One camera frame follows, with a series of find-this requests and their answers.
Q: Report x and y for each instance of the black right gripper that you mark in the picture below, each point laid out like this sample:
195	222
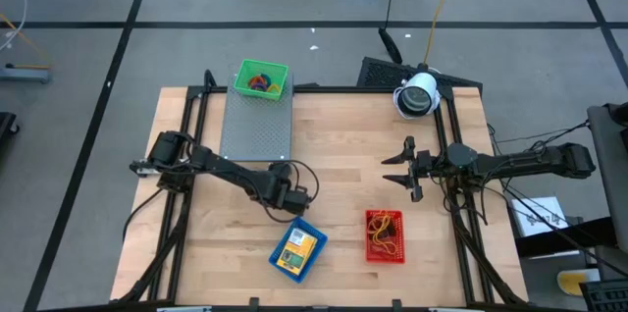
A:
441	161

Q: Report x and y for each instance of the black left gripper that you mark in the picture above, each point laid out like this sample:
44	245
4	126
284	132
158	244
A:
287	192

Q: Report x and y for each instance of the orange rubber band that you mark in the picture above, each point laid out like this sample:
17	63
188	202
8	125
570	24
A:
375	223

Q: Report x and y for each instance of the blue plastic basket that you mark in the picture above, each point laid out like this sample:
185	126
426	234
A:
314	258

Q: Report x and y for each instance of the red plastic basket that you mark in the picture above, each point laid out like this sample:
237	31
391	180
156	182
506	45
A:
400	248

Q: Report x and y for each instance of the yellow rubber band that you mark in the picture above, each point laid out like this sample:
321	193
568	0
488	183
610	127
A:
385	247

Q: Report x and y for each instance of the yellow coil wristband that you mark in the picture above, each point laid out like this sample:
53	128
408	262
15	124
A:
275	89

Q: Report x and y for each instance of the purple coil wristband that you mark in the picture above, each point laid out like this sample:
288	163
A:
258	88

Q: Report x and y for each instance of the blue coil wristband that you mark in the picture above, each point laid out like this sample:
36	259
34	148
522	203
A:
263	78

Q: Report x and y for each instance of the orange coil wristband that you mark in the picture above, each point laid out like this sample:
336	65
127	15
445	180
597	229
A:
251	80

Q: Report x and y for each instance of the green plastic basket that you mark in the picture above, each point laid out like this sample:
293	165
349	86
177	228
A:
243	69

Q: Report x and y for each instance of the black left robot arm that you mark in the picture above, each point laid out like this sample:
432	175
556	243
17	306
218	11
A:
221	167

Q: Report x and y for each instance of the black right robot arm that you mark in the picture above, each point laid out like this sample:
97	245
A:
530	161

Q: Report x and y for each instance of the grey perforated metal shelf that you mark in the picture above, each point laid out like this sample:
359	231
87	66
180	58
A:
255	125

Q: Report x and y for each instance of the black perforated floor panel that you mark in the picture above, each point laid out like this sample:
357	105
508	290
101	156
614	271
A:
382	74

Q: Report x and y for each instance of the white printed paper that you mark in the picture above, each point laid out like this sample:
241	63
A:
539	216

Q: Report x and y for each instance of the black low bench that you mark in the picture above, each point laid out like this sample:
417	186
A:
564	241

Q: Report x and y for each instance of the yellow object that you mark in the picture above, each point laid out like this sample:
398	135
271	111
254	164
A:
576	282

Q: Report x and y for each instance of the black plastic crate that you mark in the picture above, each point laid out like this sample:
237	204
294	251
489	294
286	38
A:
606	297

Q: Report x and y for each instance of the black floor object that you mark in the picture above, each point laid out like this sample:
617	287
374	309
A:
7	125

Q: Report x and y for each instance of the grey metal floor base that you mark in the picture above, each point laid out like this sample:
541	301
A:
24	74

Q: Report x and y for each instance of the white dome camera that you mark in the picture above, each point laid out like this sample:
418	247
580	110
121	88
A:
417	98

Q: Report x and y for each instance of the black aluminium rig frame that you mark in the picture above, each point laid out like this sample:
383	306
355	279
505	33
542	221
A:
343	89

